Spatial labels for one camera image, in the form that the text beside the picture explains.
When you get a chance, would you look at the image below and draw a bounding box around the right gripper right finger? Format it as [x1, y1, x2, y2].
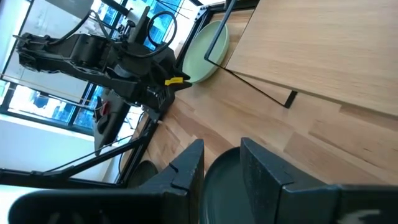
[241, 138, 327, 224]

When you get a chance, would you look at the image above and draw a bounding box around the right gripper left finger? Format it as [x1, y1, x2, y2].
[138, 139, 205, 224]

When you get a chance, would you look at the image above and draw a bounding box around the pale green plate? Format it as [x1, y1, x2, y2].
[182, 20, 230, 84]

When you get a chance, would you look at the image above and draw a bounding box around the dark teal plate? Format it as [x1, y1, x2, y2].
[198, 146, 259, 224]

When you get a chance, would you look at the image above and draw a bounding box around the black plate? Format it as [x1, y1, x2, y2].
[129, 160, 159, 189]

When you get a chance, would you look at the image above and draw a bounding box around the yellow tape tag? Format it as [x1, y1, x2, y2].
[164, 77, 184, 86]

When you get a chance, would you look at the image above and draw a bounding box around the large window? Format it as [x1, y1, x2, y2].
[0, 0, 200, 134]

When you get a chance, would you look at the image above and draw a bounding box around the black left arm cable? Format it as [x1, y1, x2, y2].
[46, 9, 178, 60]

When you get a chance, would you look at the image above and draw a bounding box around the wooden shelf with black frame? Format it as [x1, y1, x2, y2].
[203, 0, 398, 118]

